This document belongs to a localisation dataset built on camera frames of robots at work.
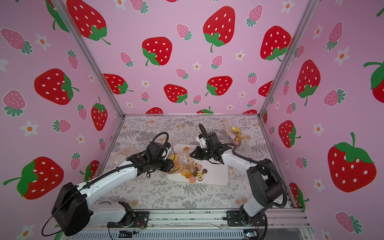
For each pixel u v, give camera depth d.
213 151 0.70
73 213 0.40
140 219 0.73
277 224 0.73
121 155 0.91
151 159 0.62
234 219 0.73
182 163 0.90
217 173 0.90
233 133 1.01
